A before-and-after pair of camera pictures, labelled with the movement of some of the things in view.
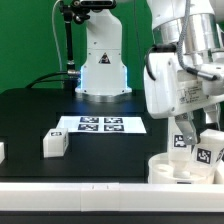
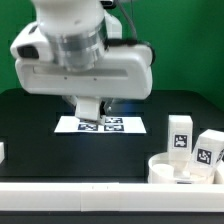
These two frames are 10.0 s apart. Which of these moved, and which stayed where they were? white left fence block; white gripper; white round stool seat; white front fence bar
Moved: white gripper
Stayed: white round stool seat; white front fence bar; white left fence block
